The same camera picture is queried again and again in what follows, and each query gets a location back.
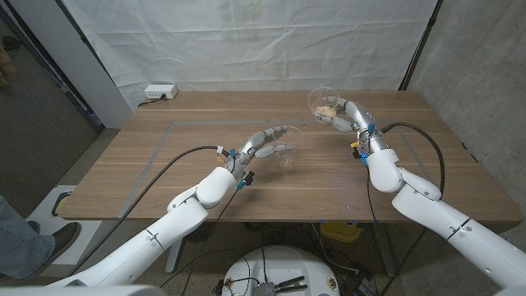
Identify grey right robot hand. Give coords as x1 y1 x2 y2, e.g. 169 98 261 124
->
314 95 390 157

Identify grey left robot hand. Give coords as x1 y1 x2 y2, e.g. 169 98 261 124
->
228 125 297 173

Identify brown sugar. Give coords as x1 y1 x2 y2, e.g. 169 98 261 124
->
314 104 337 118

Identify clear plastic cup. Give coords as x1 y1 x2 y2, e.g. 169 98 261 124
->
273 125 304 169
306 86 342 120

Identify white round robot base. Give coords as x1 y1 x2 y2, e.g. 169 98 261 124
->
221 245 341 296

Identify grey tape outline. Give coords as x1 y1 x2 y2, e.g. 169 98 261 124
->
118 118 457 221

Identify black backdrop stand pole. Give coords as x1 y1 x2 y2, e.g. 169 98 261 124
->
398 0 445 91

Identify black round floor base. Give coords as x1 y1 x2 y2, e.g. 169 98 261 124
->
192 221 219 243

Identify white backdrop cloth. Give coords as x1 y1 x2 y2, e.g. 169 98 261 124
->
61 0 439 110

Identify white power strip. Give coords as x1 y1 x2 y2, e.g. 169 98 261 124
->
144 84 179 100

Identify yellow object under table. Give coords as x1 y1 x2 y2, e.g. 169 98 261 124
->
319 221 362 243

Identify white table leg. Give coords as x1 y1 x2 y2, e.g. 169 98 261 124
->
164 238 185 275

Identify black pliers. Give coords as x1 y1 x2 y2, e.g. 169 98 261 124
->
273 275 308 294

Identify black shoe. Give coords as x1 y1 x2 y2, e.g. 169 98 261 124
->
39 220 82 268

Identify white floor plate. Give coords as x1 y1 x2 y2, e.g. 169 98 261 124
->
26 184 104 266

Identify person's leg in jeans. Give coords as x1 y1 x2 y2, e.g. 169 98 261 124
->
0 195 57 280

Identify brown blurry object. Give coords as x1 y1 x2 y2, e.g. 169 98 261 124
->
0 44 16 87

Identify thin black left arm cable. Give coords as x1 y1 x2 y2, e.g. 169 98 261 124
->
158 187 242 289

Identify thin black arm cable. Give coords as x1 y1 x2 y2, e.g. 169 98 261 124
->
364 164 381 231
158 187 242 289

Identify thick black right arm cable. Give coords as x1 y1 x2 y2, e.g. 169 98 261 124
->
380 121 447 296

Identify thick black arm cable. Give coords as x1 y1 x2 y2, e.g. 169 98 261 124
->
380 121 447 296
65 145 231 279

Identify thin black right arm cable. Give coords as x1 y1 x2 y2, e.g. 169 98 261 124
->
364 164 381 231

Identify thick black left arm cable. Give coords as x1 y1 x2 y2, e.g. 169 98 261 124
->
65 145 231 279

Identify black power strip cable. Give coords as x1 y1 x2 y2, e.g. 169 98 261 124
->
137 94 168 108

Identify white floor cable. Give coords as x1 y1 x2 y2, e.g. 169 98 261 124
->
310 224 361 275

